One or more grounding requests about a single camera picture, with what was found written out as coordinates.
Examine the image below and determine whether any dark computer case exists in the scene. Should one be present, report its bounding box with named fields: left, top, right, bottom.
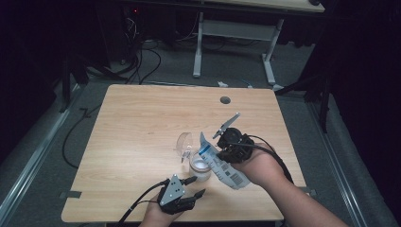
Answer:
left=100, top=3, right=144, bottom=65

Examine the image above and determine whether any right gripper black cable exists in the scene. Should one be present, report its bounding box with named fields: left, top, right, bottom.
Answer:
left=225, top=134, right=295, bottom=184

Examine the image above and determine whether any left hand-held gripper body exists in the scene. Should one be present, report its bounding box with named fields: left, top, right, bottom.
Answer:
left=156, top=173, right=197, bottom=216

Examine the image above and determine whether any person's right hand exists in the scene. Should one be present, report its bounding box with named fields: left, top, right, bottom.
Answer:
left=232, top=143, right=287, bottom=189

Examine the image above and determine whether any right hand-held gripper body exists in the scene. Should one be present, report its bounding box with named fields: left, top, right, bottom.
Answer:
left=212, top=112, right=255, bottom=165

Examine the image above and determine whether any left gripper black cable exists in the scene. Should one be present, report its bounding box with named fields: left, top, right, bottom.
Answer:
left=116, top=179, right=170, bottom=227

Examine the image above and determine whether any white and blue packet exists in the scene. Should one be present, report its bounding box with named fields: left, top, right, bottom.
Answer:
left=199, top=131, right=252, bottom=191

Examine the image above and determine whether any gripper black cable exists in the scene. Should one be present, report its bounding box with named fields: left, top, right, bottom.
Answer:
left=116, top=179, right=170, bottom=227
left=225, top=134, right=295, bottom=184

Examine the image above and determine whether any desk with white legs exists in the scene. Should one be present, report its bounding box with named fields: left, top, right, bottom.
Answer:
left=126, top=0, right=326, bottom=87

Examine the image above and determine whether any black floor cable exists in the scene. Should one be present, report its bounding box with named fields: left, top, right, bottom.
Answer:
left=61, top=103, right=103, bottom=170

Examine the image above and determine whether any bundle of black cables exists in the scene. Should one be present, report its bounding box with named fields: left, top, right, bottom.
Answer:
left=121, top=15, right=163, bottom=85

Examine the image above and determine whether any black tripod stand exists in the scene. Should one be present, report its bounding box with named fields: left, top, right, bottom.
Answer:
left=275, top=74, right=333, bottom=134

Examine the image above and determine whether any metal floor rail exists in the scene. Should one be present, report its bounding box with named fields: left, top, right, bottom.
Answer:
left=0, top=84, right=83, bottom=221
left=306, top=100, right=368, bottom=227

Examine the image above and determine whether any person's left hand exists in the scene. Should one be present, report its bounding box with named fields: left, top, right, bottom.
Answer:
left=139, top=194, right=184, bottom=227

